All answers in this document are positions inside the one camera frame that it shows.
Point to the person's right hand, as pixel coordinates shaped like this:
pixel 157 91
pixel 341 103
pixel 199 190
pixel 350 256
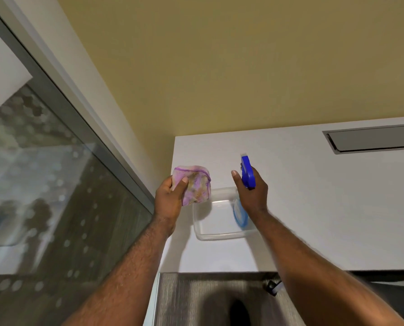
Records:
pixel 254 196

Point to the person's left hand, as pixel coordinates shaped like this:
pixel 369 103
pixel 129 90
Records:
pixel 166 203

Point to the person's right thumb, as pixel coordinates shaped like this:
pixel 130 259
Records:
pixel 237 181

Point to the person's left thumb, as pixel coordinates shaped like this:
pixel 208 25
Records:
pixel 181 188

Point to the blue spray bottle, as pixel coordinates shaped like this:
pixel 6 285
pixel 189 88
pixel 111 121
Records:
pixel 246 179

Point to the purple cleaning cloth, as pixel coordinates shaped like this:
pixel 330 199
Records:
pixel 196 184

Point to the person's right forearm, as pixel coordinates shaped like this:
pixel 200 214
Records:
pixel 314 274

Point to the person's left forearm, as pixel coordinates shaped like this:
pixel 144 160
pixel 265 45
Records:
pixel 127 278

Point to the clear plastic container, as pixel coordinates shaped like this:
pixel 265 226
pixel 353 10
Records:
pixel 219 217

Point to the person's black shoe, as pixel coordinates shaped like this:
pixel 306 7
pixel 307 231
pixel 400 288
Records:
pixel 239 312

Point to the glass window pane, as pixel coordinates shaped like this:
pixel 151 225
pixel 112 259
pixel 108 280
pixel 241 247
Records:
pixel 49 200

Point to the grey window frame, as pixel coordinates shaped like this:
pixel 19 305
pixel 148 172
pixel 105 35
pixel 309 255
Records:
pixel 76 122

